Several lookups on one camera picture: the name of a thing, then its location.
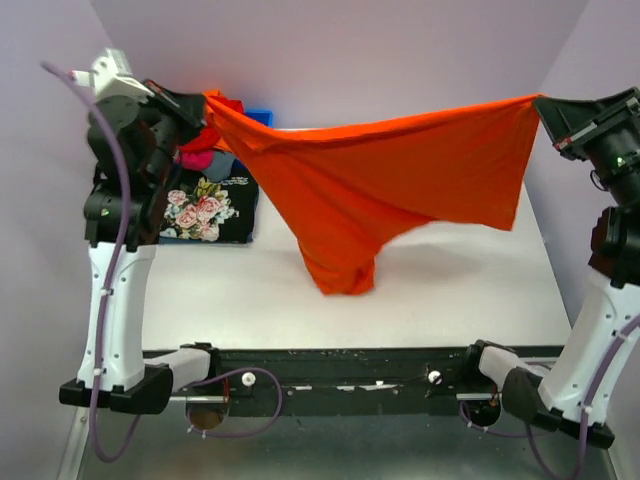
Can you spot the red t-shirt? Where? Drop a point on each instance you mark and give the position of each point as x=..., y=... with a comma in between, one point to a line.
x=209, y=138

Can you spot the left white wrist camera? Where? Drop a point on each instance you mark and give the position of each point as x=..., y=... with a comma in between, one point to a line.
x=110, y=75

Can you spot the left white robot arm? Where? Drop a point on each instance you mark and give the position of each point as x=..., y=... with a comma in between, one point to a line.
x=123, y=214

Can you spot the orange t-shirt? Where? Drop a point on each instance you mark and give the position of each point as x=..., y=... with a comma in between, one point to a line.
x=346, y=192

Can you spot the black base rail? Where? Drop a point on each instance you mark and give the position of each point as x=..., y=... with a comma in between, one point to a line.
x=343, y=382

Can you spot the pink t-shirt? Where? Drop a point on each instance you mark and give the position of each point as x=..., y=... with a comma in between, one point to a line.
x=196, y=161

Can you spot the black floral folded t-shirt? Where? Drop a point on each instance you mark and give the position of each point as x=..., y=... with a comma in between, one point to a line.
x=189, y=181

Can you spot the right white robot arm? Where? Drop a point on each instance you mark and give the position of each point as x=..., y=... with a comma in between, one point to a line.
x=573, y=396

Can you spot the aluminium extrusion frame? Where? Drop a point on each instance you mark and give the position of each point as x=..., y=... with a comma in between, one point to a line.
x=77, y=442

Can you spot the grey-teal t-shirt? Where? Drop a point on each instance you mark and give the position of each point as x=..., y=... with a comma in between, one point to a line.
x=220, y=167

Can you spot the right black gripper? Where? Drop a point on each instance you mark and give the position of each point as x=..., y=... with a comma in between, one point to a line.
x=566, y=117

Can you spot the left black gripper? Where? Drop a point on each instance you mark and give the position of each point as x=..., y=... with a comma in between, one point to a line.
x=185, y=108

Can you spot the blue plastic bin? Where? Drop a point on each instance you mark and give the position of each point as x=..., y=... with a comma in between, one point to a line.
x=262, y=116

